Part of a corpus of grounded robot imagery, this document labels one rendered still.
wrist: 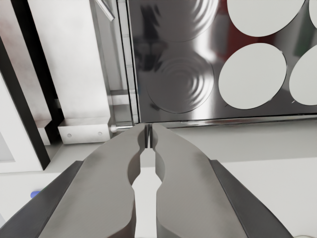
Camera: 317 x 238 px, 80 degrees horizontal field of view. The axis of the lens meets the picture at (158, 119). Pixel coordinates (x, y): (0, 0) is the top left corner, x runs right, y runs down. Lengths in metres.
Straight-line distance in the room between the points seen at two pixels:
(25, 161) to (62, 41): 0.18
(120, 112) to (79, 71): 0.13
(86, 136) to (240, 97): 0.26
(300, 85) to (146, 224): 0.34
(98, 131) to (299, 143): 0.32
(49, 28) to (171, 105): 0.20
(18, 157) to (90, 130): 0.10
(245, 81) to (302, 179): 0.18
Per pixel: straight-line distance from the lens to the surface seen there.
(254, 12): 0.31
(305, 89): 0.38
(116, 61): 0.37
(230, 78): 0.31
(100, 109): 0.34
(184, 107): 0.31
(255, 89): 0.33
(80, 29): 0.31
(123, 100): 0.36
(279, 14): 0.32
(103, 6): 0.29
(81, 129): 0.33
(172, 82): 0.29
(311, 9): 0.34
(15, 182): 0.36
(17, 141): 0.32
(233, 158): 0.31
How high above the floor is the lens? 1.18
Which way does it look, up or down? 62 degrees down
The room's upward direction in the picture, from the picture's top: 176 degrees clockwise
